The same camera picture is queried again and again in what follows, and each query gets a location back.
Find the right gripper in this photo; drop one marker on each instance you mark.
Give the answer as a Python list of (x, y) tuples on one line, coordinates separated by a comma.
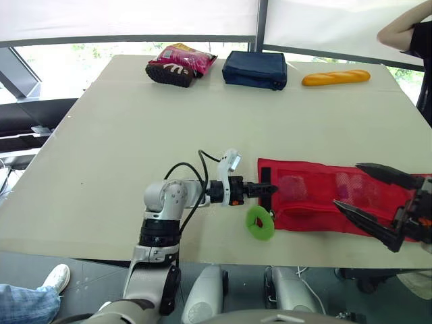
[(422, 209)]

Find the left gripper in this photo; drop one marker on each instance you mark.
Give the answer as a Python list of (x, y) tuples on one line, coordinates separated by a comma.
[(237, 190)]

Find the red mesh pouch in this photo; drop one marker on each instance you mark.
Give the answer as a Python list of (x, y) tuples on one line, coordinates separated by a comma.
[(314, 216)]

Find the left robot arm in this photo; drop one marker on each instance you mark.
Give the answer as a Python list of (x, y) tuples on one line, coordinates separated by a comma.
[(165, 199)]

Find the small pink pack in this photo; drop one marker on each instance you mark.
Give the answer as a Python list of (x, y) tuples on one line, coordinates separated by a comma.
[(352, 189), (293, 187)]

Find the green round roll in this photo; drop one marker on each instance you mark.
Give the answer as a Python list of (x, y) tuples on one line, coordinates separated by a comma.
[(254, 229)]

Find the robot body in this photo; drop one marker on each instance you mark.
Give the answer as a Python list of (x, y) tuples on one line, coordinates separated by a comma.
[(290, 290)]

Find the navy blue fabric bag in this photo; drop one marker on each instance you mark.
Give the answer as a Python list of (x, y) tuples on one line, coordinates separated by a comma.
[(254, 69)]

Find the toy baguette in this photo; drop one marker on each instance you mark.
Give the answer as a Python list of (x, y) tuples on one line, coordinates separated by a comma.
[(334, 78)]

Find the brown snack pack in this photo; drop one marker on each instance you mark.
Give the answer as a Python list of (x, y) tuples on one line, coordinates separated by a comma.
[(170, 74)]

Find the pink snack pack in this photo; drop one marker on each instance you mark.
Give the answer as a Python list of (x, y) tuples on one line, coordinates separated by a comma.
[(189, 57)]

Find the person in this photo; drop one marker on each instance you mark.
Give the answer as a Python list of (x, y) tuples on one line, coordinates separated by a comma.
[(415, 33), (27, 300)]

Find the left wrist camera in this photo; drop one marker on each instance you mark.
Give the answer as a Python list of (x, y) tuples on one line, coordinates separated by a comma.
[(231, 162)]

